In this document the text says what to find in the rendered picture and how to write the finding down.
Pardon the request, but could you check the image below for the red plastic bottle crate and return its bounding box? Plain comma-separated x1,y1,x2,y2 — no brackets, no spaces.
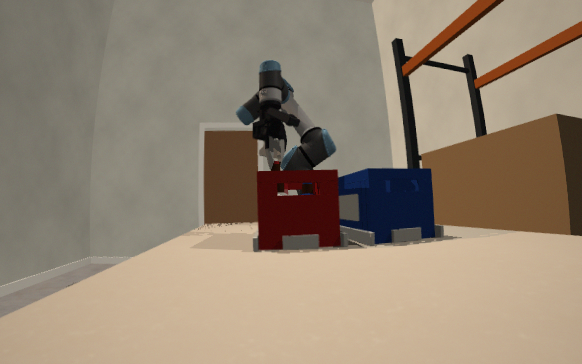
257,170,341,250

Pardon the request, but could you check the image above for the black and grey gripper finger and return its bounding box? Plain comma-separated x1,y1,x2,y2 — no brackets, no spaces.
259,125,275,169
273,131,287,167

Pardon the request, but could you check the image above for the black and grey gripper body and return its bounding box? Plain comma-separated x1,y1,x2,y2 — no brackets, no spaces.
253,100,285,141

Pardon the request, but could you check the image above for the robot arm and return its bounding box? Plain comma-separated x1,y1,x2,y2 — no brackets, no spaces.
236,60,336,171

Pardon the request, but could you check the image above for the blue crate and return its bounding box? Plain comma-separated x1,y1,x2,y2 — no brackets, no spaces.
338,168,435,244

